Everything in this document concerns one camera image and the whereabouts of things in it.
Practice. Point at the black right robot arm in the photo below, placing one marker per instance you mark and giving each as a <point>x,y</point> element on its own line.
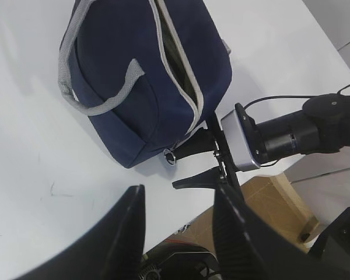
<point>321,126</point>

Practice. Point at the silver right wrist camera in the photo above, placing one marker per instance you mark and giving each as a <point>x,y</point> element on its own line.
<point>243,144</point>

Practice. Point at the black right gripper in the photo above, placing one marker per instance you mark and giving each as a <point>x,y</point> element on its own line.
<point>208,140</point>

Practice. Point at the navy blue lunch bag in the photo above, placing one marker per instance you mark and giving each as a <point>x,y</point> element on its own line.
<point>146,73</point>

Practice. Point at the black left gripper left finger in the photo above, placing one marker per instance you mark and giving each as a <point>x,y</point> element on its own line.
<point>111,249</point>

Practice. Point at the wooden board under table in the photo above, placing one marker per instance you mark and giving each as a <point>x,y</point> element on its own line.
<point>275,201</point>

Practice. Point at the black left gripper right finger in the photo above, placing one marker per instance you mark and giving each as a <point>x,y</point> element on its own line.
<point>247,248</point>

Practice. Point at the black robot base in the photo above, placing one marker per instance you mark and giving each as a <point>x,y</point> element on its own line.
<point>176,259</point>

